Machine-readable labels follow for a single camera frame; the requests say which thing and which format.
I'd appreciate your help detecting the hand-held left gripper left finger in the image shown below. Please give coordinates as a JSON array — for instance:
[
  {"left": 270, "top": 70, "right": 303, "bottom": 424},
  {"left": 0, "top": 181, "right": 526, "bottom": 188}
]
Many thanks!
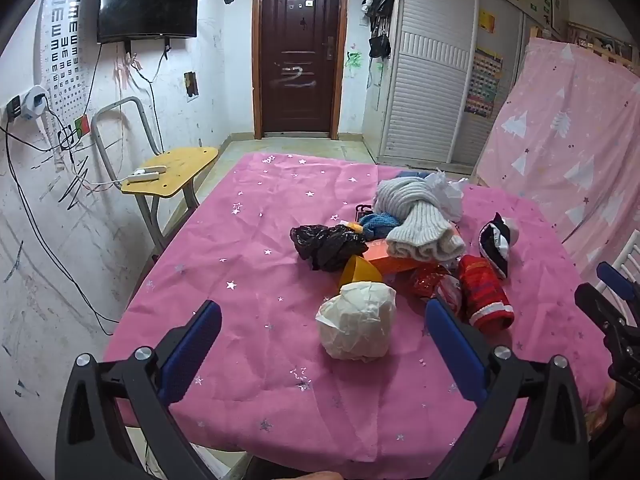
[{"left": 55, "top": 300, "right": 223, "bottom": 480}]

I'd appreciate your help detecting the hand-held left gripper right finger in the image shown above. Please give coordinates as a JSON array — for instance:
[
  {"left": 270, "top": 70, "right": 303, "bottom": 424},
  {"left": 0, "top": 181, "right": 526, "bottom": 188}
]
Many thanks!
[{"left": 424, "top": 297, "right": 591, "bottom": 480}]

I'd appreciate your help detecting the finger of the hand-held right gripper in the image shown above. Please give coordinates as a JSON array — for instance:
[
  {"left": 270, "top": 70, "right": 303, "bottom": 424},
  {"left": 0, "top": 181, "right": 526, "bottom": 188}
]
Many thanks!
[
  {"left": 596, "top": 261, "right": 640, "bottom": 311},
  {"left": 574, "top": 283, "right": 640, "bottom": 361}
]

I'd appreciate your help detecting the light blue knit sock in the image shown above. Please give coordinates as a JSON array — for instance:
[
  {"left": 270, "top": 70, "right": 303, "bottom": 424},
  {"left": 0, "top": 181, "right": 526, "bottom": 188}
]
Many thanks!
[{"left": 359, "top": 212, "right": 401, "bottom": 241}]

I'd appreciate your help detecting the red and white snack packet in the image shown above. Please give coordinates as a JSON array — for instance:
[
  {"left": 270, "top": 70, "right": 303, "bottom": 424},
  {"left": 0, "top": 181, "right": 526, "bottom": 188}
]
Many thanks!
[{"left": 434, "top": 275, "right": 465, "bottom": 317}]

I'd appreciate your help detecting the red knit sock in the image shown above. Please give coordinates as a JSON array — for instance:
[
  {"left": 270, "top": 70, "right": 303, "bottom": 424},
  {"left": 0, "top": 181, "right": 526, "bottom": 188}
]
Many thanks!
[{"left": 457, "top": 254, "right": 516, "bottom": 332}]

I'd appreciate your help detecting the red shiny wrapper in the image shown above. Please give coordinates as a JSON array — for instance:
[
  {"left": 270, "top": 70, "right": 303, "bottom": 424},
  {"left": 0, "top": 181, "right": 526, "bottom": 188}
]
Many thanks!
[{"left": 411, "top": 265, "right": 453, "bottom": 297}]

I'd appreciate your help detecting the pink star tablecloth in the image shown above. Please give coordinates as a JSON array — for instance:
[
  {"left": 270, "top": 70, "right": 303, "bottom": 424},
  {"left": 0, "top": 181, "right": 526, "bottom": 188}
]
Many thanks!
[{"left": 102, "top": 151, "right": 613, "bottom": 463}]

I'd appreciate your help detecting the white crumpled paper ball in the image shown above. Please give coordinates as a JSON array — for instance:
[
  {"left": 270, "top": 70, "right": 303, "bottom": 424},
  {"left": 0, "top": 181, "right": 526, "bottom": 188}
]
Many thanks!
[{"left": 316, "top": 281, "right": 397, "bottom": 362}]

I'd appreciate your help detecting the orange box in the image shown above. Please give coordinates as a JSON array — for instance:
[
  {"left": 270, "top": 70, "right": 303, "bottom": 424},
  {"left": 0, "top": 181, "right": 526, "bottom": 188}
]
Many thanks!
[{"left": 362, "top": 237, "right": 451, "bottom": 278}]

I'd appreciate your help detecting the black and white sock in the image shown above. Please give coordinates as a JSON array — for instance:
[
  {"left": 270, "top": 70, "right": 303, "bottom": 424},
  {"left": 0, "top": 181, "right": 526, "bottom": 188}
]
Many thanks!
[{"left": 479, "top": 212, "right": 521, "bottom": 280}]

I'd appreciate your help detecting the yellow cup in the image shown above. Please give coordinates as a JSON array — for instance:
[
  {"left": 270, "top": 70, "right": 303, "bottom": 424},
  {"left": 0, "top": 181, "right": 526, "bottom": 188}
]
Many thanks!
[{"left": 339, "top": 255, "right": 383, "bottom": 288}]

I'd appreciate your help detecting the grey knit scarf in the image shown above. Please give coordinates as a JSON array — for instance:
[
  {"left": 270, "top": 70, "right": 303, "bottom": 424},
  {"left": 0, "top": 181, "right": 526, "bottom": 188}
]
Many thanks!
[{"left": 372, "top": 177, "right": 467, "bottom": 263}]

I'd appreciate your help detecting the pink tree print curtain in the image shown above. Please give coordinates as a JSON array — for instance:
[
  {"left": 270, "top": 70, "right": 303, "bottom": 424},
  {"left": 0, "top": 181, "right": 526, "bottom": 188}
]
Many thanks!
[{"left": 472, "top": 37, "right": 640, "bottom": 281}]

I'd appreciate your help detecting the white plastic bag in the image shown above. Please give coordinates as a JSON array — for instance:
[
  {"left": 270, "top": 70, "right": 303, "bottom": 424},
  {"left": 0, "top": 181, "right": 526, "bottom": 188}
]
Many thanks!
[{"left": 431, "top": 169, "right": 471, "bottom": 223}]

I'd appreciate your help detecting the black plastic bag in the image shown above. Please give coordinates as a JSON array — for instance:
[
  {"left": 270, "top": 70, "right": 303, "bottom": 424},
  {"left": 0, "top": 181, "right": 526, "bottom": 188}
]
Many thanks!
[{"left": 290, "top": 224, "right": 370, "bottom": 272}]

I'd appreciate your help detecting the white power strip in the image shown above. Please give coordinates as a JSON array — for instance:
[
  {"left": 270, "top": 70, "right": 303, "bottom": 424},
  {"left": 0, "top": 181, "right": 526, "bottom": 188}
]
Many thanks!
[{"left": 127, "top": 165, "right": 166, "bottom": 181}]

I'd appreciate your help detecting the colourful grid poster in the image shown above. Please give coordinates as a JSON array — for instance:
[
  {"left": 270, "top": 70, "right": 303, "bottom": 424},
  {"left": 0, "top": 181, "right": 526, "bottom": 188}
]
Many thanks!
[{"left": 464, "top": 47, "right": 503, "bottom": 118}]

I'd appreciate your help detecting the white slatted wardrobe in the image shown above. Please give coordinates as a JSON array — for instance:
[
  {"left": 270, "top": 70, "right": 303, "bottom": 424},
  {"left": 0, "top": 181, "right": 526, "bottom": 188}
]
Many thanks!
[{"left": 377, "top": 0, "right": 531, "bottom": 166}]

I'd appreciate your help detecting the brown door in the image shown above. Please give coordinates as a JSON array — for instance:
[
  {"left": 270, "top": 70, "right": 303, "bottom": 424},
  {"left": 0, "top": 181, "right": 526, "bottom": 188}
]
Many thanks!
[{"left": 252, "top": 0, "right": 351, "bottom": 140}]

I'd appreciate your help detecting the eye chart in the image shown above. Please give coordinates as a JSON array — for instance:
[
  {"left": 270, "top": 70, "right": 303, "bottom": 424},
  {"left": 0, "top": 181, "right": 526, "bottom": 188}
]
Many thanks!
[{"left": 39, "top": 0, "right": 93, "bottom": 133}]

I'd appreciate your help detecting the yellow chair grey frame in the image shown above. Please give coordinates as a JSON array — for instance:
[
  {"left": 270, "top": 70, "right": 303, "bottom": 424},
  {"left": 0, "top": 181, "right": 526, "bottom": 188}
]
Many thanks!
[{"left": 92, "top": 96, "right": 220, "bottom": 256}]

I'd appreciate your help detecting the wooden bed frame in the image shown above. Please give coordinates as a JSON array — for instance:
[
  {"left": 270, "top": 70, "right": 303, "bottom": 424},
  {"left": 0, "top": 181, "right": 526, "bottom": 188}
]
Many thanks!
[{"left": 527, "top": 20, "right": 640, "bottom": 66}]

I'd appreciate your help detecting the white wall charger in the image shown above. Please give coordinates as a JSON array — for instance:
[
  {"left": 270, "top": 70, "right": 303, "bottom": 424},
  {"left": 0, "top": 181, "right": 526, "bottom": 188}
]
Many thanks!
[{"left": 22, "top": 85, "right": 51, "bottom": 121}]

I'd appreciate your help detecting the black wall television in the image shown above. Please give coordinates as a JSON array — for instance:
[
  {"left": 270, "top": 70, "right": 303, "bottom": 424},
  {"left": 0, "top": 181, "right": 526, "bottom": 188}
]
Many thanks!
[{"left": 96, "top": 0, "right": 201, "bottom": 45}]

